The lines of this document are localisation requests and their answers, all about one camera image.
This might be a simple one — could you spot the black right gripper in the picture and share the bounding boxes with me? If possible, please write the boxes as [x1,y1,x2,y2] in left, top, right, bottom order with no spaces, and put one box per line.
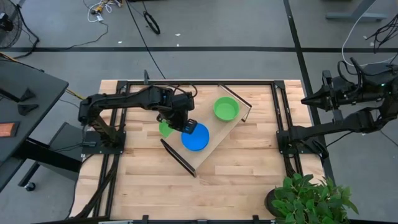
[300,70,345,125]

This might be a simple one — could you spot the blue plastic mini bowl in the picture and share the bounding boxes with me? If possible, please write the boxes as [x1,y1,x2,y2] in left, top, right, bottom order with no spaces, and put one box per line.
[181,123,210,152]

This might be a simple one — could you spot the wooden shelf riser black legs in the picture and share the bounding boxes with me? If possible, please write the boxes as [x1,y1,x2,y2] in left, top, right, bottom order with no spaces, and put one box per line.
[160,83,252,179]

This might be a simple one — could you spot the grey desk foot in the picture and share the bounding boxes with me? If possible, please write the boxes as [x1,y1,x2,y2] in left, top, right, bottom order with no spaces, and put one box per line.
[325,0,388,23]

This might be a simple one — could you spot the green leafy plant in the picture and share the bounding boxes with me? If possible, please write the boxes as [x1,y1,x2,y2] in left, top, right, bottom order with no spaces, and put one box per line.
[271,173,359,224]

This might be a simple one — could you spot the black plant pot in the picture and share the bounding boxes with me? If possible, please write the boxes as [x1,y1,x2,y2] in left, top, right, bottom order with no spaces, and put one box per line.
[264,188,280,218]

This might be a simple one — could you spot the black monitor stand foot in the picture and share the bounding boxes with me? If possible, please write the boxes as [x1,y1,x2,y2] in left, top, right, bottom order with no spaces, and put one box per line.
[17,104,40,116]
[0,86,37,103]

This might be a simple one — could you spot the black desk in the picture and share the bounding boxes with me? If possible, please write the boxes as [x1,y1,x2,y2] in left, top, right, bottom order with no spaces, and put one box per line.
[0,59,82,192]

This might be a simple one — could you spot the orange pad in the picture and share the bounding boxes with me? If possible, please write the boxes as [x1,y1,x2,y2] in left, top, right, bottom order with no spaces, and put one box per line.
[0,121,21,138]

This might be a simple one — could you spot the black floor fan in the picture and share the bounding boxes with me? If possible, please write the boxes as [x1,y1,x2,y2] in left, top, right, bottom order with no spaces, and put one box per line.
[0,0,40,60]

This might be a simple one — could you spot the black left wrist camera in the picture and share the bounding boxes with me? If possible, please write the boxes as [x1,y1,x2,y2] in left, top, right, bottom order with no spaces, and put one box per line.
[181,118,198,135]

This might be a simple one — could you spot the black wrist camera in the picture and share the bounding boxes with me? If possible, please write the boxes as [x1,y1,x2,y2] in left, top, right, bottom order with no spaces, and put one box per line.
[181,118,198,135]
[338,77,363,97]

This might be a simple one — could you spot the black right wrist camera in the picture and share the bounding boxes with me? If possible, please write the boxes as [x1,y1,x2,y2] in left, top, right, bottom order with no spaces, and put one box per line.
[338,77,363,97]

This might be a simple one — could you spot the black aluminium rig frame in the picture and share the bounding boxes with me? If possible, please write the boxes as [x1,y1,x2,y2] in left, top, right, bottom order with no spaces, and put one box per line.
[70,79,330,224]

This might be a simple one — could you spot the white floor cable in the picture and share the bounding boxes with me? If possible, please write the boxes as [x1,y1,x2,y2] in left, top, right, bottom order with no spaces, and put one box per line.
[341,6,398,68]

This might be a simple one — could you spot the black floor cable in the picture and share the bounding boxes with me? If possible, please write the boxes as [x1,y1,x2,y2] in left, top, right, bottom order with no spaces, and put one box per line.
[125,0,167,80]

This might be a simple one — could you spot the black cable bunch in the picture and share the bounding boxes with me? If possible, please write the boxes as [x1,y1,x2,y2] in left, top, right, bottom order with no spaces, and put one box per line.
[365,12,398,54]

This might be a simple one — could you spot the yellow floor cable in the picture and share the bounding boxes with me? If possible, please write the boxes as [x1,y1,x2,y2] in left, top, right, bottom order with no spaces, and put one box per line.
[64,88,86,101]

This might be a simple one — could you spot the black coiled cable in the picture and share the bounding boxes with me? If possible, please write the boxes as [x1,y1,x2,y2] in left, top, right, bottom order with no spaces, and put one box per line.
[142,11,162,35]

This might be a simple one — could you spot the black fan power cable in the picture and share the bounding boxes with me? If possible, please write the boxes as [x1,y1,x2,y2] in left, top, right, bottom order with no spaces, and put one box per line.
[62,20,109,50]

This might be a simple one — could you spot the white cable bundle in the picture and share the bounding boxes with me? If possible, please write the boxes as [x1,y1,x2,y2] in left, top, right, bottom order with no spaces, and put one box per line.
[82,0,124,24]

